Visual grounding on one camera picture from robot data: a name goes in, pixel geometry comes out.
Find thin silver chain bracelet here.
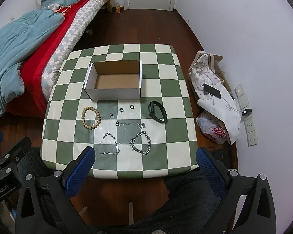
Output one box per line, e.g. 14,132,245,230
95,131,122,156

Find wooden bead bracelet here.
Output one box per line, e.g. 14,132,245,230
81,105,102,130

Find thick silver chain bracelet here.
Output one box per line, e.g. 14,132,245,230
129,130,152,156

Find thin silver necklace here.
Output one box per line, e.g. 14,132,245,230
115,120,148,129

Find black smart band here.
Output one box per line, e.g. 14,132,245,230
148,100,168,124

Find white red plastic bag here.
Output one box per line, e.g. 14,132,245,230
196,111,228,145

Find red bed sheet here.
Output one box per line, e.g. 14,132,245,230
6,0,89,118

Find white power strip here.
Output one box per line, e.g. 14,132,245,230
234,84,258,146

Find black charger plug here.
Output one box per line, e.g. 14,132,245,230
241,108,252,116

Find white patterned tote bag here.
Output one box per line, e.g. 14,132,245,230
188,51,241,144

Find black smartphone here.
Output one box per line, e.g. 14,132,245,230
203,83,222,99

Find green white checkered table cover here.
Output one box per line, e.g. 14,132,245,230
41,44,197,179

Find teal blue blanket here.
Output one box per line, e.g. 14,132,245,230
0,4,64,116

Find white cardboard box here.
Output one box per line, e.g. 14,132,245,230
83,60,142,100

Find small yellow bottle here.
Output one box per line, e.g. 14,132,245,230
116,3,121,14

